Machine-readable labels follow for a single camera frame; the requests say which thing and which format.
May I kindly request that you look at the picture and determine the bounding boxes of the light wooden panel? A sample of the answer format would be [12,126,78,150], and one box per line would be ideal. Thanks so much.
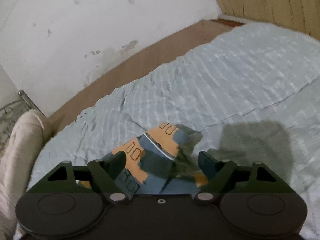
[206,0,320,40]

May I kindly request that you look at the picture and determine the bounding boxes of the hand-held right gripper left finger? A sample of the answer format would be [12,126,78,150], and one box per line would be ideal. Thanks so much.
[27,151,128,203]

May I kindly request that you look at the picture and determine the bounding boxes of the metal bed post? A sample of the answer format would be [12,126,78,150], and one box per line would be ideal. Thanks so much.
[0,90,47,153]

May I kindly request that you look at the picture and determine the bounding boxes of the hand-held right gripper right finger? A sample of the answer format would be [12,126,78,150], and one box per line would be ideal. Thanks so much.
[194,151,298,203]

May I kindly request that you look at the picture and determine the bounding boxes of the cream rolled pillow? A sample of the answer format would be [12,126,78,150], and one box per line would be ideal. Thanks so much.
[0,110,52,240]

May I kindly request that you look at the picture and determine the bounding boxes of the light blue ribbed blanket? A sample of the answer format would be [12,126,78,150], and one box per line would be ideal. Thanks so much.
[15,22,320,240]

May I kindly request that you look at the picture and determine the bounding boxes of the blue and orange pants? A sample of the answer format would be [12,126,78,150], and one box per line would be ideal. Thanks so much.
[75,122,209,195]

